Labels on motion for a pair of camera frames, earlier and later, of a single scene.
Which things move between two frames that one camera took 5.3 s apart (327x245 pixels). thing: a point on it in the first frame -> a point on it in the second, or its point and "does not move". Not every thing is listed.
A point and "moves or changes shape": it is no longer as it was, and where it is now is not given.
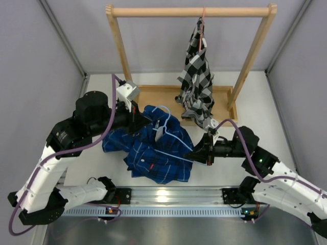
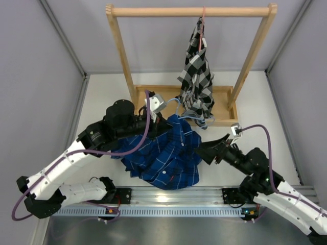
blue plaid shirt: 157,152 moves or changes shape
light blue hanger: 171,135 -> 212,120
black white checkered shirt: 196,98 does not move
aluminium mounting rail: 182,196 does not move
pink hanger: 202,29 does not move
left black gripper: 136,120 -> 160,125
